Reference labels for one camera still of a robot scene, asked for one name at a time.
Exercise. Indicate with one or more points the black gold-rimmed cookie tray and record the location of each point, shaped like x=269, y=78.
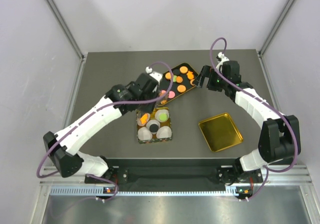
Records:
x=186, y=82

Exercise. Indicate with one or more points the white paper cup bottom-right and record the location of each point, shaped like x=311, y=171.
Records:
x=164, y=132

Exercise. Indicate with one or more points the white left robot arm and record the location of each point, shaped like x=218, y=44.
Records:
x=64, y=145

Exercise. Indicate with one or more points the white paper cup bottom-left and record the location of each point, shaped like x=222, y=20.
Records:
x=144, y=134

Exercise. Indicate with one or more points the gold tin lid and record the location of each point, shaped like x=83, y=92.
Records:
x=220, y=132

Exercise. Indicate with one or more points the green and orange cookie pair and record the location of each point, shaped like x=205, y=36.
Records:
x=177, y=79

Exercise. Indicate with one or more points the orange round cookie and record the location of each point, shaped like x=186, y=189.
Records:
x=183, y=69
x=168, y=76
x=144, y=115
x=181, y=88

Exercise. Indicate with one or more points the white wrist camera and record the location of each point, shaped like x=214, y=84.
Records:
x=154, y=74
x=221, y=58

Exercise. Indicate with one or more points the black sandwich cookie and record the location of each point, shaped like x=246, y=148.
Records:
x=153, y=128

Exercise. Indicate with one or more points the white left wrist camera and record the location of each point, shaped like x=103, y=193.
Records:
x=154, y=74

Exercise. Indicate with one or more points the green round cookie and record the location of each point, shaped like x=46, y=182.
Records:
x=163, y=117

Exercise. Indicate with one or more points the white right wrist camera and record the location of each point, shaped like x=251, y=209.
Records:
x=221, y=58

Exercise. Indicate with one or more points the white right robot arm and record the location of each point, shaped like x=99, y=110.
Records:
x=280, y=134

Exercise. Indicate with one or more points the white paper cup centre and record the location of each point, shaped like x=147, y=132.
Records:
x=153, y=121

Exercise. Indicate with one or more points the orange bear cookie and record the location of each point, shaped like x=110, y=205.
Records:
x=190, y=75

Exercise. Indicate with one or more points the pink sandwich cookie right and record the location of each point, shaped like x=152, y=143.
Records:
x=171, y=95

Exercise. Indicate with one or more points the white paper cup top-right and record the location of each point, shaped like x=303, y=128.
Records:
x=159, y=112

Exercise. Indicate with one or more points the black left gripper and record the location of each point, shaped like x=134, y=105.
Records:
x=149, y=108

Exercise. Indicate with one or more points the orange star meringue cookie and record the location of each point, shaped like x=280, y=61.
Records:
x=163, y=102

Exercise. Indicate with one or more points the white paper cup top-left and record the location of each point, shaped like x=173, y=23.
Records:
x=139, y=116

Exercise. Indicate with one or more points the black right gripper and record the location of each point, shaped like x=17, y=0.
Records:
x=207, y=71

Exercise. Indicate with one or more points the aluminium slotted cable rail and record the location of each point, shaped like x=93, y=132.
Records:
x=108, y=191

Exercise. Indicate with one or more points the orange round cookie top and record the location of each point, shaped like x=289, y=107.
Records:
x=183, y=69

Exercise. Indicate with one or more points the orange fish-shaped cookie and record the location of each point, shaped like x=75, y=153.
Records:
x=143, y=121

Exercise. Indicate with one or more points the square green cookie tin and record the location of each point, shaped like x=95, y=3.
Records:
x=154, y=139

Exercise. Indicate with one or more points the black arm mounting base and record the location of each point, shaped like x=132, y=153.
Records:
x=182, y=174

